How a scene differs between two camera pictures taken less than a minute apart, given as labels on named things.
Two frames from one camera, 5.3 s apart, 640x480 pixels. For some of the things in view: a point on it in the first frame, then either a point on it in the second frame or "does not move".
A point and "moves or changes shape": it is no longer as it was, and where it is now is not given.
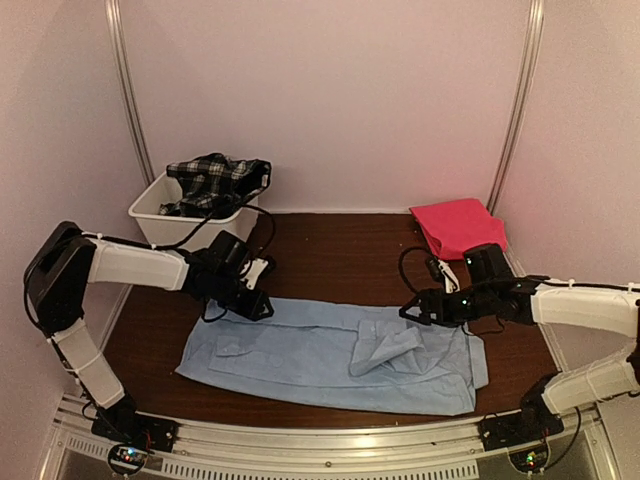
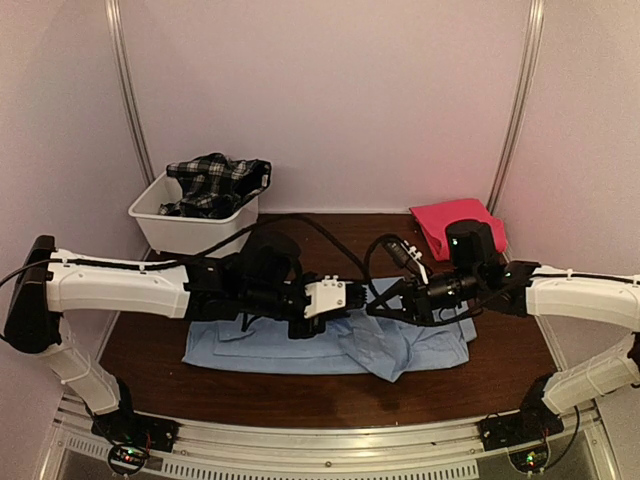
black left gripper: (255, 309) -> (306, 331)
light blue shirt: (343, 352) moves or changes shape
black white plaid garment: (215, 185) does not move
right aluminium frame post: (535, 35) does not move
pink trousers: (455, 227) does not move
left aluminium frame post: (113, 28) does not move
